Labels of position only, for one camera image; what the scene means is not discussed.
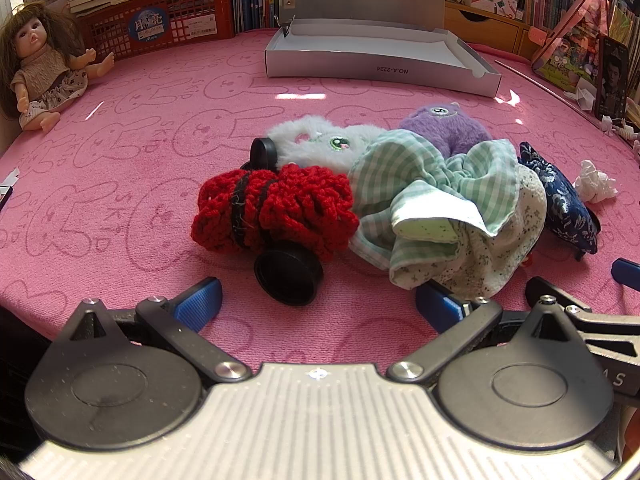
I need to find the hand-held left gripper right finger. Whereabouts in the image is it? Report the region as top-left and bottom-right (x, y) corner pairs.
(387, 280), (591, 383)

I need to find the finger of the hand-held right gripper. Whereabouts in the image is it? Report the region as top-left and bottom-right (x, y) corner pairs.
(524, 276), (640, 358)
(611, 257), (640, 288)

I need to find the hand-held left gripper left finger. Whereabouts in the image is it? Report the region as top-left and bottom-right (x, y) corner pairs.
(60, 277), (253, 383)

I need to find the blue floral drawstring pouch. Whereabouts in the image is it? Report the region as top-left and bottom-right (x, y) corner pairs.
(517, 141), (601, 262)

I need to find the black round base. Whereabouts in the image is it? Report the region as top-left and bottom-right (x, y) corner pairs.
(240, 137), (281, 171)
(254, 240), (325, 308)

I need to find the white tissue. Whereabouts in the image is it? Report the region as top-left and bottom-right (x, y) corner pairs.
(572, 160), (618, 204)

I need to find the green checked floral cloth pouch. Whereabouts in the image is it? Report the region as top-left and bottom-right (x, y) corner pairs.
(347, 129), (548, 298)

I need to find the red crochet pouch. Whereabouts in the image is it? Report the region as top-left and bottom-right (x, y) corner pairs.
(191, 162), (361, 261)

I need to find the purple one-eyed plush monster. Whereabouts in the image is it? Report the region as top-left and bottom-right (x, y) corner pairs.
(398, 102), (493, 158)

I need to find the white fluffy plush toy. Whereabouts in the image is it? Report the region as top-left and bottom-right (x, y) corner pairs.
(267, 115), (388, 171)

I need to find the silver cardboard box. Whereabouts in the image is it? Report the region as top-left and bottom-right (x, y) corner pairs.
(264, 0), (502, 98)

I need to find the white paper origami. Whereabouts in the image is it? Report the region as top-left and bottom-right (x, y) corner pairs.
(562, 85), (598, 111)

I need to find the black smartphone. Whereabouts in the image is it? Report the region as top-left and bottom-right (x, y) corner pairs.
(594, 36), (630, 121)

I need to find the pink rabbit print blanket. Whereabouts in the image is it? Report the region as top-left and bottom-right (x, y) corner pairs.
(0, 27), (640, 376)

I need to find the white paper card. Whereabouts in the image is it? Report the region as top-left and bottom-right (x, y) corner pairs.
(0, 167), (21, 211)

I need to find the pink triangular picture book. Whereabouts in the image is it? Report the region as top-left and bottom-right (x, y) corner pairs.
(531, 0), (626, 96)

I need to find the wooden drawer unit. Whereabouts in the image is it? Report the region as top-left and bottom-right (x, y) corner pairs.
(444, 1), (546, 58)

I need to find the brown-haired baby doll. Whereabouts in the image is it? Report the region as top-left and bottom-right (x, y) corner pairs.
(0, 2), (116, 133)

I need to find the red plastic crate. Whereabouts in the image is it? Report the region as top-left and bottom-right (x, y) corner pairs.
(77, 0), (236, 61)

